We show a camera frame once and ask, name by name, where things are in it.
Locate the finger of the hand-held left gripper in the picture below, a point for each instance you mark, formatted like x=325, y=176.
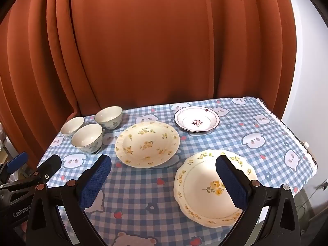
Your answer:
x=17, y=162
x=51, y=165

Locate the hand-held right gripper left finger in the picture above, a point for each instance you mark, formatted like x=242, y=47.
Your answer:
x=94, y=182

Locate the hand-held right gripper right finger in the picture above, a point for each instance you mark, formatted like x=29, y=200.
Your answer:
x=232, y=182

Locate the scalloped yellow floral plate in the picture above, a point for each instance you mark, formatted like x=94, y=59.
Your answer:
x=197, y=194

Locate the white floral ceramic bowl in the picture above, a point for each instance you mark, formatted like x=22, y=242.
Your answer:
x=109, y=116
x=86, y=137
x=72, y=126

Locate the round yellow floral plate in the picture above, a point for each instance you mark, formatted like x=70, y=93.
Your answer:
x=147, y=143

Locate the white plate with red flower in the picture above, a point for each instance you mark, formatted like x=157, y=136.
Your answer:
x=197, y=119

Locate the blue checkered bear tablecloth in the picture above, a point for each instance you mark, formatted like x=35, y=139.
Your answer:
x=143, y=192

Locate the orange curtain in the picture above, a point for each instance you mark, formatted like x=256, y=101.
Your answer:
x=153, y=43

